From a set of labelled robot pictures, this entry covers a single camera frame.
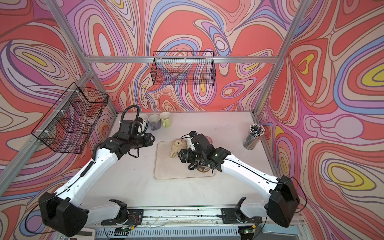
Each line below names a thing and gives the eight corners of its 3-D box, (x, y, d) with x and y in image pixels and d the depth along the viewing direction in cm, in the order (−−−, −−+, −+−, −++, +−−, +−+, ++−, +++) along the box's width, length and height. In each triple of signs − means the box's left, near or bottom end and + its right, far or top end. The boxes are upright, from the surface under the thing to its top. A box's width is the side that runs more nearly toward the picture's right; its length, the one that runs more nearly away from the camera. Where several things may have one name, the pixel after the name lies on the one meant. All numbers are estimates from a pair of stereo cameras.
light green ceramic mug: (160, 131, 110) (158, 123, 102) (162, 120, 117) (160, 111, 109) (171, 131, 110) (169, 123, 102) (172, 120, 117) (171, 111, 109)
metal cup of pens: (244, 150, 101) (252, 134, 86) (241, 140, 106) (249, 123, 92) (256, 150, 101) (266, 134, 86) (253, 140, 106) (262, 123, 92)
